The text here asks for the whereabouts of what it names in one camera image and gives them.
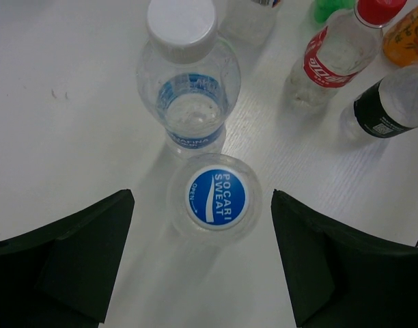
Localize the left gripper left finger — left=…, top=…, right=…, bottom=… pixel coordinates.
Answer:
left=0, top=189, right=135, bottom=327

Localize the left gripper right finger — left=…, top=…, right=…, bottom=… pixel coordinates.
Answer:
left=271, top=191, right=418, bottom=327

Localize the clear Pocari bottle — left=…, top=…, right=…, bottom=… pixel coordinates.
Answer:
left=167, top=153, right=263, bottom=247

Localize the black-cap black-label bottle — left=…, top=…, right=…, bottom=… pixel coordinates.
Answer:
left=339, top=64, right=418, bottom=144

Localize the small red-cap cola bottle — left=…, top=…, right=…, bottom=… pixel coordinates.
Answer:
left=285, top=1, right=406, bottom=113

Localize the Aquafina bottle white cap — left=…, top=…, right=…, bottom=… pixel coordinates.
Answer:
left=136, top=1, right=241, bottom=158

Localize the orange juice bottle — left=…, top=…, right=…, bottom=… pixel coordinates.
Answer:
left=382, top=6, right=418, bottom=67

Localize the green soda bottle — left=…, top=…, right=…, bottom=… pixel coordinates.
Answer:
left=312, top=0, right=356, bottom=24

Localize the clear bottle colourful label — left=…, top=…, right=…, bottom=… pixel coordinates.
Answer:
left=221, top=0, right=283, bottom=46

